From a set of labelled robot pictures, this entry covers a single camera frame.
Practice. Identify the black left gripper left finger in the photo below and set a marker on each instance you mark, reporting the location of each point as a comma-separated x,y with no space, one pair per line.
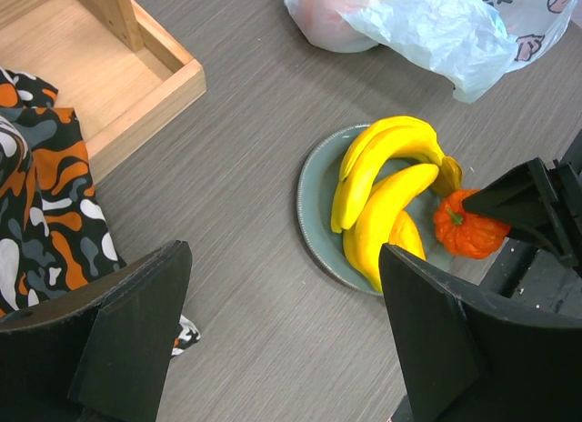
100,352

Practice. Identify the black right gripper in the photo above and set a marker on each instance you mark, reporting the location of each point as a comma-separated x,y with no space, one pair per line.
541,204

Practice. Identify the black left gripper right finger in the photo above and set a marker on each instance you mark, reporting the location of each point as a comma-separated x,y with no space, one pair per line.
469,354

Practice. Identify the orange fake fruit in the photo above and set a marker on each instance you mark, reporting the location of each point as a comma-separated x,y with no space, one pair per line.
467,234

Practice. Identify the yellow fake banana bunch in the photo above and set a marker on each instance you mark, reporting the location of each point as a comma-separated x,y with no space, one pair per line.
386,167

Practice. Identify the light blue cartoon plastic bag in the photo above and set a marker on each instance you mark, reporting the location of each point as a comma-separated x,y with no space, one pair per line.
472,43

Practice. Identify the orange camouflage patterned garment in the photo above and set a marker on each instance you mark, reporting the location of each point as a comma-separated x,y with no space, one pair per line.
54,236

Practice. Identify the wooden clothes rack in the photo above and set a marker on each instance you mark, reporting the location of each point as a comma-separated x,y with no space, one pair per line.
122,72

